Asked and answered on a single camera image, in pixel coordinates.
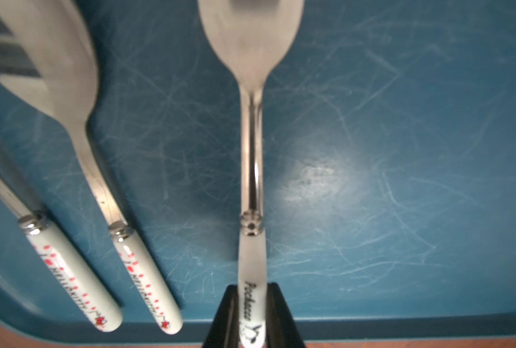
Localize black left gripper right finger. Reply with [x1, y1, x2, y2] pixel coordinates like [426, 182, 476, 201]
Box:
[266, 283, 306, 348]

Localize white handle fork black print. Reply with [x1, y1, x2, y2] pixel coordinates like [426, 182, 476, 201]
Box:
[198, 0, 304, 347]

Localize white red-dotted handle spoon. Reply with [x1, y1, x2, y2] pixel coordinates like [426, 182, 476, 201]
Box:
[0, 1, 183, 335]

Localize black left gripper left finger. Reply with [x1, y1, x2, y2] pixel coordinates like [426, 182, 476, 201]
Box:
[202, 285, 239, 348]

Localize teal plastic tray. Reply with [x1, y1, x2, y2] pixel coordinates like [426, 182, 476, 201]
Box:
[0, 1, 516, 345]

